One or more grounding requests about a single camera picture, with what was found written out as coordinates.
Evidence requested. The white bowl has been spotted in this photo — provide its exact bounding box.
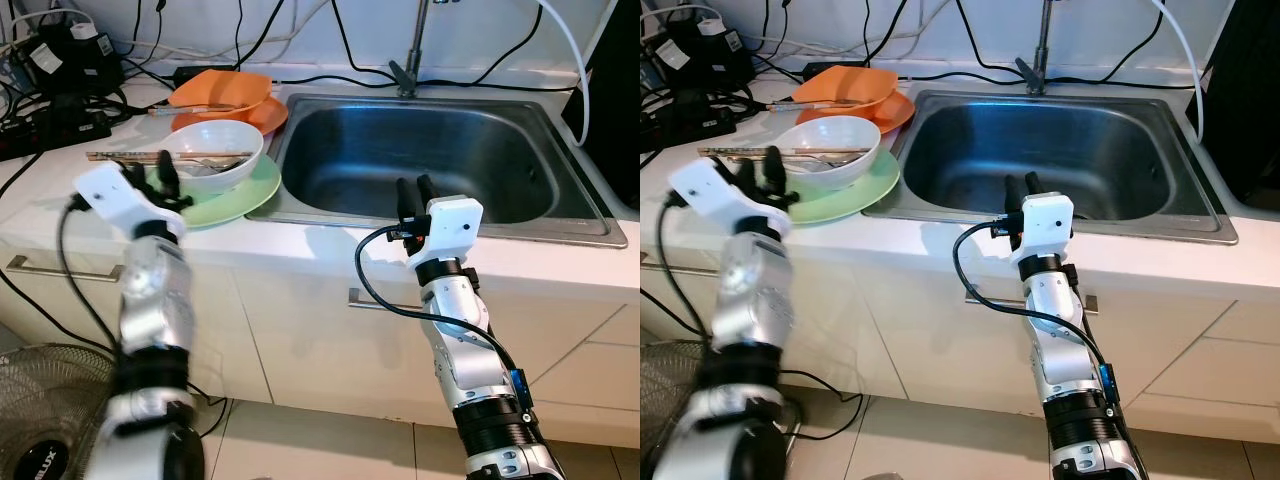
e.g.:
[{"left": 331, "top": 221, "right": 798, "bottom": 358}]
[
  {"left": 775, "top": 115, "right": 883, "bottom": 191},
  {"left": 160, "top": 120, "right": 266, "bottom": 194}
]

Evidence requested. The green plate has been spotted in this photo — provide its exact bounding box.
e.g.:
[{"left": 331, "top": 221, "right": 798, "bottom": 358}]
[
  {"left": 770, "top": 148, "right": 901, "bottom": 226},
  {"left": 140, "top": 150, "right": 283, "bottom": 231}
]

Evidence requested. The white kitchen cabinet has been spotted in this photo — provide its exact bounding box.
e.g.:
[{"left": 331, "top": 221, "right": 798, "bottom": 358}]
[
  {"left": 640, "top": 225, "right": 1280, "bottom": 446},
  {"left": 0, "top": 230, "right": 641, "bottom": 451}
]

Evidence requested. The stainless steel sink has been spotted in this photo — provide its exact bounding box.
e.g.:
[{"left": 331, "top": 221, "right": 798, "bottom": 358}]
[
  {"left": 248, "top": 92, "right": 629, "bottom": 249},
  {"left": 865, "top": 90, "right": 1239, "bottom": 246}
]

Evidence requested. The black power strip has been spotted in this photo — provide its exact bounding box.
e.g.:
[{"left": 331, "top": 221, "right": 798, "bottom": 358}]
[
  {"left": 640, "top": 100, "right": 736, "bottom": 153},
  {"left": 0, "top": 108, "right": 113, "bottom": 163}
]

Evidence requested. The orange bowl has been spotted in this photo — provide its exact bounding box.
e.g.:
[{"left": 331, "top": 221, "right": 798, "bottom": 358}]
[
  {"left": 168, "top": 68, "right": 273, "bottom": 113},
  {"left": 795, "top": 65, "right": 899, "bottom": 109}
]

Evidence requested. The metal faucet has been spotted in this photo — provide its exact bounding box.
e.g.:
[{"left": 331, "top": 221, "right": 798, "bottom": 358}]
[
  {"left": 1015, "top": 0, "right": 1056, "bottom": 96},
  {"left": 390, "top": 0, "right": 433, "bottom": 99}
]

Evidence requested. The black tall appliance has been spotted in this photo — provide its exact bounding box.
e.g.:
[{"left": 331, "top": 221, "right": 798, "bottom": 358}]
[
  {"left": 1195, "top": 0, "right": 1280, "bottom": 201},
  {"left": 562, "top": 0, "right": 641, "bottom": 201}
]

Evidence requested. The black floor fan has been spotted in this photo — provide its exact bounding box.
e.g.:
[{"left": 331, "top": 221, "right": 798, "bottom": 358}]
[
  {"left": 0, "top": 343, "right": 116, "bottom": 480},
  {"left": 640, "top": 340, "right": 716, "bottom": 480}
]

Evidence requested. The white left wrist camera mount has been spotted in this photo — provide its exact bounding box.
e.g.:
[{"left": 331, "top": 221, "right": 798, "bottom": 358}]
[
  {"left": 668, "top": 158, "right": 776, "bottom": 233},
  {"left": 73, "top": 163, "right": 187, "bottom": 238}
]

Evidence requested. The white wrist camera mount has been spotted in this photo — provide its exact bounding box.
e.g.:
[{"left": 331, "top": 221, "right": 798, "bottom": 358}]
[
  {"left": 1008, "top": 193, "right": 1074, "bottom": 266},
  {"left": 405, "top": 196, "right": 484, "bottom": 269},
  {"left": 668, "top": 158, "right": 776, "bottom": 233},
  {"left": 73, "top": 163, "right": 187, "bottom": 238}
]

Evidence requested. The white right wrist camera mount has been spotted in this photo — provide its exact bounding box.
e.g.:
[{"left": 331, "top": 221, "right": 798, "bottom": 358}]
[
  {"left": 405, "top": 196, "right": 484, "bottom": 269},
  {"left": 1008, "top": 193, "right": 1074, "bottom": 266}
]

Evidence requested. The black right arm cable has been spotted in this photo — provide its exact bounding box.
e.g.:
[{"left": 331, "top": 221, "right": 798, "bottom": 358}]
[
  {"left": 355, "top": 225, "right": 523, "bottom": 401},
  {"left": 952, "top": 220, "right": 1113, "bottom": 401}
]

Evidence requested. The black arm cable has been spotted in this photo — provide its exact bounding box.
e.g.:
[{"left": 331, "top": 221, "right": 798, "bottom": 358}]
[
  {"left": 355, "top": 225, "right": 523, "bottom": 401},
  {"left": 952, "top": 220, "right": 1113, "bottom": 401},
  {"left": 55, "top": 195, "right": 126, "bottom": 356}
]

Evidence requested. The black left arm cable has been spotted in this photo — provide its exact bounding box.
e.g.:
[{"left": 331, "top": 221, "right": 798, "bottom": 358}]
[{"left": 55, "top": 195, "right": 126, "bottom": 356}]

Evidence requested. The black power cable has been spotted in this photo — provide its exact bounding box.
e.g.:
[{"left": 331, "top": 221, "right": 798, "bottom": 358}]
[
  {"left": 1085, "top": 3, "right": 1168, "bottom": 86},
  {"left": 862, "top": 0, "right": 908, "bottom": 69},
  {"left": 418, "top": 3, "right": 546, "bottom": 89},
  {"left": 330, "top": 0, "right": 401, "bottom": 89},
  {"left": 953, "top": 0, "right": 1031, "bottom": 84},
  {"left": 232, "top": 0, "right": 291, "bottom": 73}
]

